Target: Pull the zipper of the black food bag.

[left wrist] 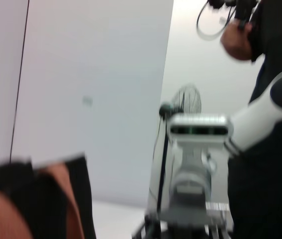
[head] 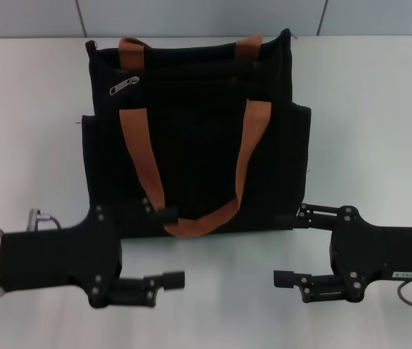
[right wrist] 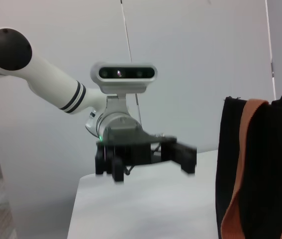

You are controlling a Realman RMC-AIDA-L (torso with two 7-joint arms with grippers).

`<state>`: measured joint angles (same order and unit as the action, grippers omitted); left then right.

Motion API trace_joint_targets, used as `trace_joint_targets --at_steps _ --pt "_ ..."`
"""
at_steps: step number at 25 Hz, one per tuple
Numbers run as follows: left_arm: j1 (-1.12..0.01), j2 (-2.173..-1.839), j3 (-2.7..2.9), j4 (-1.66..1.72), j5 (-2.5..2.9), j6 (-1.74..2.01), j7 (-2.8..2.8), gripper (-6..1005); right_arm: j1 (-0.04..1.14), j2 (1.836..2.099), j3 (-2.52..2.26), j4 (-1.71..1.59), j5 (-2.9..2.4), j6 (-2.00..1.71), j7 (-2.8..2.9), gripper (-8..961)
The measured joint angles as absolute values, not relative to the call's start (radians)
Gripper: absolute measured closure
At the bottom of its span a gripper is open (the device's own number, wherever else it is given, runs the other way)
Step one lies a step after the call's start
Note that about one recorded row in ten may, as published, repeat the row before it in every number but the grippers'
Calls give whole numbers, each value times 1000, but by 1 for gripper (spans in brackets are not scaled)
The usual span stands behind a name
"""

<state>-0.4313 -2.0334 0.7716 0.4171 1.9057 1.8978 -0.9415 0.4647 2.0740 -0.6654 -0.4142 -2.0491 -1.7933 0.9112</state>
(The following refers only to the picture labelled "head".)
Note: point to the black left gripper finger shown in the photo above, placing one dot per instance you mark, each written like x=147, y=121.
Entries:
x=167, y=215
x=171, y=280

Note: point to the silver zipper pull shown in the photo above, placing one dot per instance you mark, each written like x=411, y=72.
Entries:
x=124, y=86

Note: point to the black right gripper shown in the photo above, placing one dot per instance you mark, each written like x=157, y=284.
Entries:
x=391, y=251

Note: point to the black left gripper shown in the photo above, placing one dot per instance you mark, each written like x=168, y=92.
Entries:
x=56, y=258

